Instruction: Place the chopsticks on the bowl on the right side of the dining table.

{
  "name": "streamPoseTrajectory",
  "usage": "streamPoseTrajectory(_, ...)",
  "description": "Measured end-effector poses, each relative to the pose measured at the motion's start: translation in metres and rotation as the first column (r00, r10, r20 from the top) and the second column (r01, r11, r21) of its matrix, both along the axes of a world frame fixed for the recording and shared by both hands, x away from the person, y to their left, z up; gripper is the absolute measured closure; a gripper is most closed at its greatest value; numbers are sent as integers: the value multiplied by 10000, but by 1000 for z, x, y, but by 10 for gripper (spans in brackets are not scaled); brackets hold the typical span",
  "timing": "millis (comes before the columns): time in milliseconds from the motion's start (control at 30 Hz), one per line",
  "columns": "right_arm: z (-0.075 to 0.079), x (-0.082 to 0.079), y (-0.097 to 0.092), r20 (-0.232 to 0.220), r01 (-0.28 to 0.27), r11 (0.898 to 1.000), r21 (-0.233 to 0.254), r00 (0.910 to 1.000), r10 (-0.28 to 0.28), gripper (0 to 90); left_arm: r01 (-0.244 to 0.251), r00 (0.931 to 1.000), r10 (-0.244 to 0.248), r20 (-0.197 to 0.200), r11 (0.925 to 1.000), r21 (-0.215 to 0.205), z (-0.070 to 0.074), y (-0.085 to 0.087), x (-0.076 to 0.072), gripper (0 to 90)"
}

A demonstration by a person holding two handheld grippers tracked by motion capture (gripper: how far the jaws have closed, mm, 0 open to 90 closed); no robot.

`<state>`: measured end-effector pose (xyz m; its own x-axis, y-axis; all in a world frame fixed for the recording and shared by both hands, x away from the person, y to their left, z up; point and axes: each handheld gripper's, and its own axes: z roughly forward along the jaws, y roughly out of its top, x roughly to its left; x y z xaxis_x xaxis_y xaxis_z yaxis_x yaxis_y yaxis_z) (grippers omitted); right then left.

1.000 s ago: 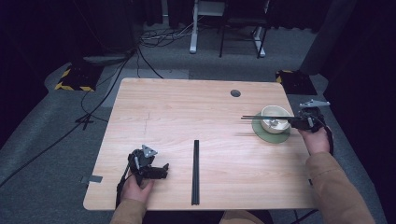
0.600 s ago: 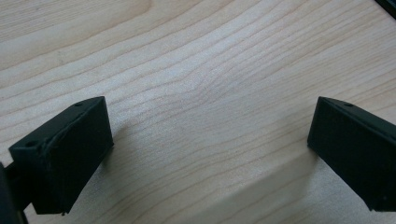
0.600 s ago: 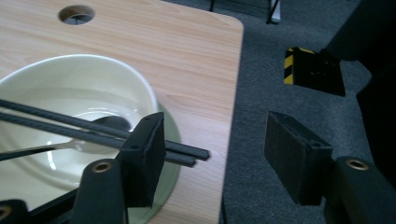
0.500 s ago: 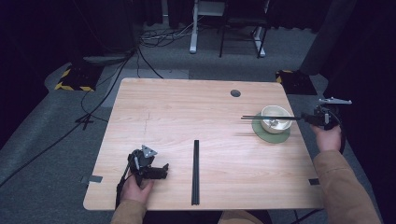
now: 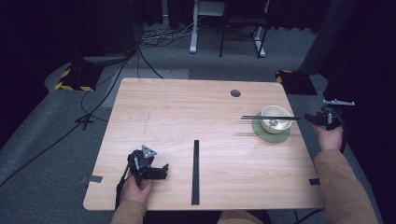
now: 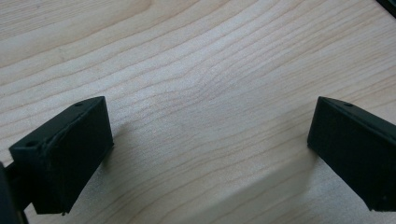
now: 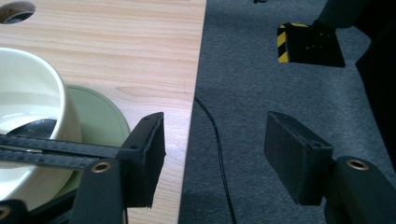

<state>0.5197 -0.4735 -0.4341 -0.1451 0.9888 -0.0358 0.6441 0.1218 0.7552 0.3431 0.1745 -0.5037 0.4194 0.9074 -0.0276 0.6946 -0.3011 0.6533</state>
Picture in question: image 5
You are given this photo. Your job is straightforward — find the white desk frame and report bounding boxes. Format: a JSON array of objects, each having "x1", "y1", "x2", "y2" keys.
[{"x1": 189, "y1": 0, "x2": 269, "y2": 59}]

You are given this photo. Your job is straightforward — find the right hand-held gripper cable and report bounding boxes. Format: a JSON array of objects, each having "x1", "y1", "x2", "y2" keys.
[{"x1": 337, "y1": 110, "x2": 348, "y2": 155}]

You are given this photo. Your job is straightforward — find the black metal chair frame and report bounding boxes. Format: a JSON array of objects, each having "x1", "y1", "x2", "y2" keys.
[{"x1": 219, "y1": 0, "x2": 270, "y2": 60}]

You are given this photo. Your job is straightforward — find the black yellow-striped stand base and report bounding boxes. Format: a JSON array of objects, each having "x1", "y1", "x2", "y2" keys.
[
  {"x1": 54, "y1": 63, "x2": 105, "y2": 92},
  {"x1": 275, "y1": 69, "x2": 318, "y2": 96}
]

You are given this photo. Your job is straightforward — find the left hand-held gripper cable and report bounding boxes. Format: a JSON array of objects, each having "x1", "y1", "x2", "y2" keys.
[{"x1": 114, "y1": 161, "x2": 134, "y2": 209}]

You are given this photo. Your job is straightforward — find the person's legs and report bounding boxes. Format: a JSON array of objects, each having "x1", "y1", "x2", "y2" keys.
[{"x1": 218, "y1": 210, "x2": 265, "y2": 224}]

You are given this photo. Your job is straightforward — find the bundle of floor cables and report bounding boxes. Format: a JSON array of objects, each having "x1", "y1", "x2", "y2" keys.
[{"x1": 139, "y1": 21, "x2": 195, "y2": 49}]

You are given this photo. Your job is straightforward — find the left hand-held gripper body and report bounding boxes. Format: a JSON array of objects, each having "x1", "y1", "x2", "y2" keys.
[{"x1": 126, "y1": 145, "x2": 158, "y2": 188}]

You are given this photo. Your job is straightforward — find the white bowl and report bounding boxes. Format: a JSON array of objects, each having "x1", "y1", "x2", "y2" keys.
[{"x1": 260, "y1": 105, "x2": 293, "y2": 135}]

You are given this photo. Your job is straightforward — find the black cable loop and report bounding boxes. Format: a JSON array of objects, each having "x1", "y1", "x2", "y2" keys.
[{"x1": 75, "y1": 63, "x2": 125, "y2": 131}]

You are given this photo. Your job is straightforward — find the person's left hand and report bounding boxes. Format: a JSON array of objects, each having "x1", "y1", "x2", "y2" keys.
[{"x1": 120, "y1": 175, "x2": 155, "y2": 204}]

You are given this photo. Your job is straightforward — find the person's right hand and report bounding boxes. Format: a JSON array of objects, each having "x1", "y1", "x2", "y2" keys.
[{"x1": 314, "y1": 123, "x2": 345, "y2": 152}]

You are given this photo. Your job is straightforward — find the green round coaster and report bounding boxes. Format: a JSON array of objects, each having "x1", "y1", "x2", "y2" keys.
[{"x1": 251, "y1": 111, "x2": 291, "y2": 145}]

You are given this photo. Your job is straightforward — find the long black floor cable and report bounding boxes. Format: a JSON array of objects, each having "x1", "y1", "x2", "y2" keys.
[{"x1": 0, "y1": 49, "x2": 136, "y2": 189}]

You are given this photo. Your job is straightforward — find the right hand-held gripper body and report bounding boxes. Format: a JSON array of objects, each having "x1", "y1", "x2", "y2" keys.
[{"x1": 320, "y1": 98, "x2": 356, "y2": 132}]

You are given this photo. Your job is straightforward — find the hand-held gripper cable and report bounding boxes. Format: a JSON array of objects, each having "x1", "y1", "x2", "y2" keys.
[
  {"x1": 337, "y1": 110, "x2": 348, "y2": 155},
  {"x1": 114, "y1": 161, "x2": 134, "y2": 209}
]

